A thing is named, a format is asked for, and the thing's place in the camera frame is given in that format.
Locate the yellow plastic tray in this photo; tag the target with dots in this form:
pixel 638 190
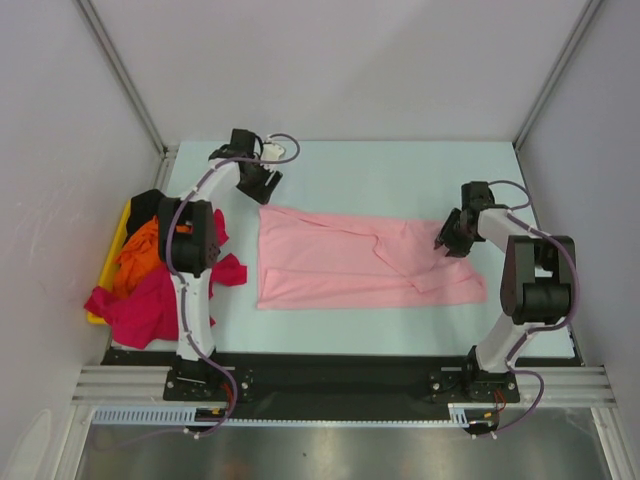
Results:
pixel 109 267

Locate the magenta t shirt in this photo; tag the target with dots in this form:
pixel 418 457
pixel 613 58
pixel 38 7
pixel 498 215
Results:
pixel 138 320

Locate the right aluminium corner post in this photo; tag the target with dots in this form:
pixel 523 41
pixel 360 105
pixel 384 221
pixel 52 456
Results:
pixel 572 44

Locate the orange t shirt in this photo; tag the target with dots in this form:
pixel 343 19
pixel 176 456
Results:
pixel 139 267

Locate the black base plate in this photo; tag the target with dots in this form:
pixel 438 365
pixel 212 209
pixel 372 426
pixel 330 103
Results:
pixel 326 387

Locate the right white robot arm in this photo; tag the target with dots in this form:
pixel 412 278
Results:
pixel 539 292

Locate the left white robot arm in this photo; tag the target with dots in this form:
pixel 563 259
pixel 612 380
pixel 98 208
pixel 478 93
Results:
pixel 188 242

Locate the aluminium corner post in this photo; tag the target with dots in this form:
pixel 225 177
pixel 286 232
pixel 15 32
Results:
pixel 95 25
pixel 572 44

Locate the left aluminium corner post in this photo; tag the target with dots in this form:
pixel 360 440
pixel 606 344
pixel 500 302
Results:
pixel 95 25

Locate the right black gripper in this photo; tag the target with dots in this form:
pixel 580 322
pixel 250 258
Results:
pixel 457 249

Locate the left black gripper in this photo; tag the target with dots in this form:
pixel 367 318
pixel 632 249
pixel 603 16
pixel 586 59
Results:
pixel 263 194

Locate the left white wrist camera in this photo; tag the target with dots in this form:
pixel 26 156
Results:
pixel 272 151

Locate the pink t shirt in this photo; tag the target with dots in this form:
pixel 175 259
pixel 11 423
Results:
pixel 332 261

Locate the black t shirt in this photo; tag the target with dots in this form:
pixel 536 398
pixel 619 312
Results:
pixel 143 207

